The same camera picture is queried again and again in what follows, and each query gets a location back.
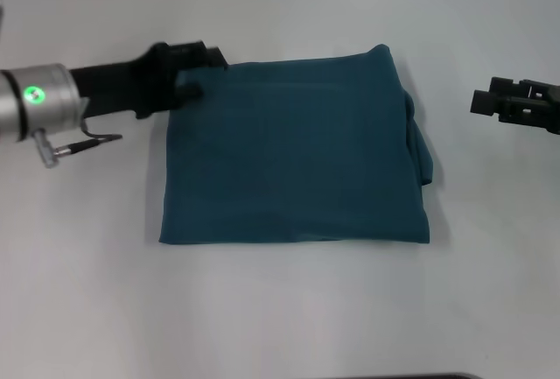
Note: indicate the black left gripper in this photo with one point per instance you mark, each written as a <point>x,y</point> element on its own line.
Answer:
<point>127,86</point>

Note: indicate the teal blue printed t-shirt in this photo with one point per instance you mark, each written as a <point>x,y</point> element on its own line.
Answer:
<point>297,147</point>

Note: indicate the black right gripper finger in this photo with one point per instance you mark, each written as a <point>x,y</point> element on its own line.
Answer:
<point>485,102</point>
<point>520,86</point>

